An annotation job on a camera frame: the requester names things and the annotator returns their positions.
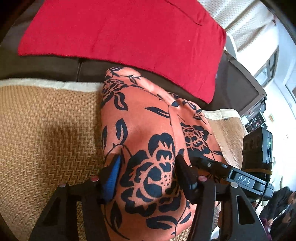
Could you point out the person's right hand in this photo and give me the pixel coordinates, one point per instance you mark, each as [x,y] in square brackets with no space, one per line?
[268,227]

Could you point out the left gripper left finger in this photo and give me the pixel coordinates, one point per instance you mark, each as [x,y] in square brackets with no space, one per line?
[58,220]

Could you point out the orange floral garment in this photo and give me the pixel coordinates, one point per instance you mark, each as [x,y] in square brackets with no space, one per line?
[148,127]

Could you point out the window with dark frame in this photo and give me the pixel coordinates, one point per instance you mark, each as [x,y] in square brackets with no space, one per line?
[266,74]

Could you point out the dark brown leather sofa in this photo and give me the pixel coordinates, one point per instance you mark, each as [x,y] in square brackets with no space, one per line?
[235,87]

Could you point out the red blanket on sofa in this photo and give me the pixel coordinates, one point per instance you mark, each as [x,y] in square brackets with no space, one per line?
[178,40]

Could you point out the woven rattan seat mat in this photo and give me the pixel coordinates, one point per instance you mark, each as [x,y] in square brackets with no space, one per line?
[51,132]

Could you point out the beige dotted curtain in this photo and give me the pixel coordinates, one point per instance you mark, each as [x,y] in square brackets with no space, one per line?
[243,21]

